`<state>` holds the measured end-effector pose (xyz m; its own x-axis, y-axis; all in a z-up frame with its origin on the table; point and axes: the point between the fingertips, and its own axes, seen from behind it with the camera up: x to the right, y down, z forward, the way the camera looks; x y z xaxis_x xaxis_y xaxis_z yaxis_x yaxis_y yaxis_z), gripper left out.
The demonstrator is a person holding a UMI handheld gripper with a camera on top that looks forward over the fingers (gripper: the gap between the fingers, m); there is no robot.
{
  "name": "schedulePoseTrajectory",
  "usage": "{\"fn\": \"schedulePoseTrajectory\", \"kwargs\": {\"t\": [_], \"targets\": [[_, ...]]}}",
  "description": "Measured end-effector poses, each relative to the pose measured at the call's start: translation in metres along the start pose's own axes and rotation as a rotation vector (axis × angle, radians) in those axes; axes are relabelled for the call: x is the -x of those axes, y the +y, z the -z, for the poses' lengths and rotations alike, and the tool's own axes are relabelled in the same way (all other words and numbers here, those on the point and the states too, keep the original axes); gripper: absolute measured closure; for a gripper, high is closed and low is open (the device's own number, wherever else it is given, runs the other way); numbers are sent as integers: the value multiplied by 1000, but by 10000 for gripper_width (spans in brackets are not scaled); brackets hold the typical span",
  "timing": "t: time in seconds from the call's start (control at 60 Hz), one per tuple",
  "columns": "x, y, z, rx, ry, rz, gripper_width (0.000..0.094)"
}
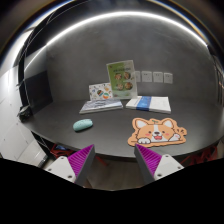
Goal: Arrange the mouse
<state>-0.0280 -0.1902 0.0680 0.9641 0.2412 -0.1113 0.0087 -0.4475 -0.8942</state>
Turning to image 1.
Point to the grey book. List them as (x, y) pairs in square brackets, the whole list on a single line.
[(101, 105)]

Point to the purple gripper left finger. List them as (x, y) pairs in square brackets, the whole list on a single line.
[(75, 167)]

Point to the black monitor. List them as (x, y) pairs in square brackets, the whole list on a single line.
[(35, 92)]

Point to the corgi dog mouse pad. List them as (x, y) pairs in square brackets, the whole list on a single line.
[(155, 133)]

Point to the small colourful picture card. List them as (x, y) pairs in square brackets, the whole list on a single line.
[(101, 91)]

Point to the white and blue book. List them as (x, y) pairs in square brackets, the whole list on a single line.
[(150, 103)]

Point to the white wall socket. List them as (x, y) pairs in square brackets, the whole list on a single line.
[(138, 76), (146, 76), (168, 78), (158, 77)]

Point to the green food poster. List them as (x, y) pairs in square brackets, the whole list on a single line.
[(122, 79)]

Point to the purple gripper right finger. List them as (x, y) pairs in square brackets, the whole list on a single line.
[(154, 166)]

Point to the teal computer mouse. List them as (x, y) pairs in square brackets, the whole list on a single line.
[(82, 125)]

